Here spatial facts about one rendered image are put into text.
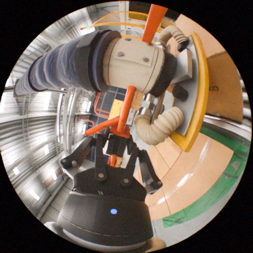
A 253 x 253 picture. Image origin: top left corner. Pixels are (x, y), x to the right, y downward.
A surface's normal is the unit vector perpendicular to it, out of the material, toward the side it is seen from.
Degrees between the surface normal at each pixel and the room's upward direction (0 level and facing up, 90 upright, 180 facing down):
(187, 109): 2
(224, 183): 0
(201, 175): 0
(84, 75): 92
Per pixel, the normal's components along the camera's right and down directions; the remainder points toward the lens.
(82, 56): -0.11, 0.65
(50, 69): 0.22, 0.76
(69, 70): -0.04, 0.81
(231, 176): -0.96, -0.28
